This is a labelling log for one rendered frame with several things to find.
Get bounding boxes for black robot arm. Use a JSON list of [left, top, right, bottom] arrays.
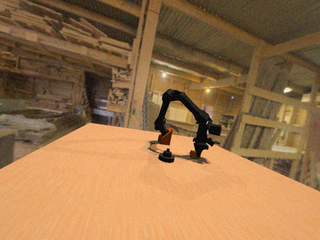
[[154, 89, 222, 147]]

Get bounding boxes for orange tapered knob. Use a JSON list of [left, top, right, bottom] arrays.
[[190, 150, 201, 159]]

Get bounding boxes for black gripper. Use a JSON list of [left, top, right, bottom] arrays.
[[193, 131, 209, 158]]

